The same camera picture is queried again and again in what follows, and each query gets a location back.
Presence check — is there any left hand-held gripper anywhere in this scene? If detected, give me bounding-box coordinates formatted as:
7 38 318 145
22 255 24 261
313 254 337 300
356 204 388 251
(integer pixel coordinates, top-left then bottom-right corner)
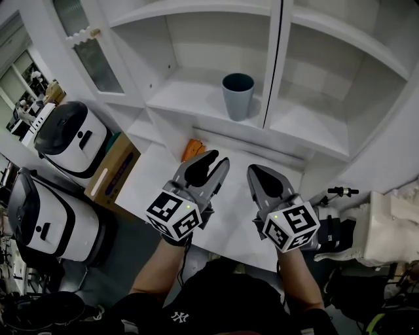
145 149 231 243

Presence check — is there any blue-grey plastic cup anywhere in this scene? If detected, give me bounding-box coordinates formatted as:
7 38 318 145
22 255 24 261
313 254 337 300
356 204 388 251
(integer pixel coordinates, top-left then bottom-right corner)
221 73 255 122

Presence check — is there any white wooden shelf unit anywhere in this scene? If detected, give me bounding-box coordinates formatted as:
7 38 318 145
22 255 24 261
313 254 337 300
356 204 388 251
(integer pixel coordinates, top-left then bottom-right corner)
54 0 419 194

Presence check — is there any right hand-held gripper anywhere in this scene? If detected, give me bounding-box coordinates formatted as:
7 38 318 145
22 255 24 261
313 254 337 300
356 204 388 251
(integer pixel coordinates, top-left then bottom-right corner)
246 164 322 253

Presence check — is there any white and black machine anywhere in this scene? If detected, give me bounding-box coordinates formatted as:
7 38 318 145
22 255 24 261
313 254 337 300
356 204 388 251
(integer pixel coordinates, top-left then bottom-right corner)
7 167 109 266
33 101 109 179

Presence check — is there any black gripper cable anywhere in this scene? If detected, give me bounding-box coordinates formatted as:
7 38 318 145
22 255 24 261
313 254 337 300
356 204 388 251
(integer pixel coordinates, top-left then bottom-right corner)
176 240 194 289

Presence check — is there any brown cardboard box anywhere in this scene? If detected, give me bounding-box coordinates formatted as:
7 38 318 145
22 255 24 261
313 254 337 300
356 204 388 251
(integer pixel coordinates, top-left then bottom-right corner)
84 131 141 213

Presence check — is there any black box device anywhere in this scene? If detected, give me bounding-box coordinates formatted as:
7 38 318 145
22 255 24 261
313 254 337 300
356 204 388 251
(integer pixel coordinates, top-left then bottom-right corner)
316 206 357 253

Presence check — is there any orange toy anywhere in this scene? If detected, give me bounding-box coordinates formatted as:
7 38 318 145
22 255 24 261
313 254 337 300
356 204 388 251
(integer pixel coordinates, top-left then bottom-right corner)
181 138 207 163

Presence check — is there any black bag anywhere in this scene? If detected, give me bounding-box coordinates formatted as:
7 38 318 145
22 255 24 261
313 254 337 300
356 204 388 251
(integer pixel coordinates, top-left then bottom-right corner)
323 266 399 317

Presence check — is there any person's black shirt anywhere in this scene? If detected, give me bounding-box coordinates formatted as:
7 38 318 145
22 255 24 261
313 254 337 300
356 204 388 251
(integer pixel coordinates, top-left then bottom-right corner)
107 260 340 335

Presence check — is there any white ornate furniture piece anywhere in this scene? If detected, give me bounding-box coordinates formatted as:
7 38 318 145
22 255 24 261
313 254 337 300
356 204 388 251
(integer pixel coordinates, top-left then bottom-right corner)
314 188 419 268

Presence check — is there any person's left forearm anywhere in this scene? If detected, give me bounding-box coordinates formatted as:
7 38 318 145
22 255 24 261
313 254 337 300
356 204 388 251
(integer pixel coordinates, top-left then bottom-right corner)
130 236 192 302

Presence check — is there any glass cabinet door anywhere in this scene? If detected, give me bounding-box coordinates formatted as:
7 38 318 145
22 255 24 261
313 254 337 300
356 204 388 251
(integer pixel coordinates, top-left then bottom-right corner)
52 0 126 96

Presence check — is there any person's right forearm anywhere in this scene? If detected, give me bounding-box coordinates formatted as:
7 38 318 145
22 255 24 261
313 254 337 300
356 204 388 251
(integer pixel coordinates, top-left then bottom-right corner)
277 250 325 311

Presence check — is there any black metal handle bar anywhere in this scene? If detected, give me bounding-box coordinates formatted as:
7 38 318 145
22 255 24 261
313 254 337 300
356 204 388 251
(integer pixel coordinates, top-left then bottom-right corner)
316 186 360 205

